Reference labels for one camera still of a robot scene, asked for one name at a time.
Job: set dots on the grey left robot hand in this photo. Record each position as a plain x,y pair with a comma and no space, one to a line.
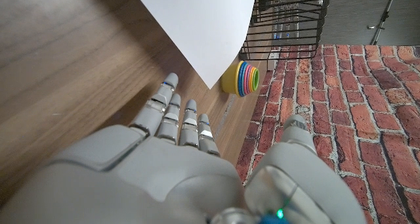
285,20

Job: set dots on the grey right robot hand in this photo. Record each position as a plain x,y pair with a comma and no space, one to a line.
170,184

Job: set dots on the white paper file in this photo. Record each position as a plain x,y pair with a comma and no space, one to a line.
203,27

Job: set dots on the colourful tape roll stack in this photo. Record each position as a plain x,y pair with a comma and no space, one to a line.
236,81

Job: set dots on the metal backdrop stand pole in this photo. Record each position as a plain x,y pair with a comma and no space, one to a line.
381,20

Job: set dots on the brick print backdrop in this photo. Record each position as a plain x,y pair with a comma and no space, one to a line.
344,119

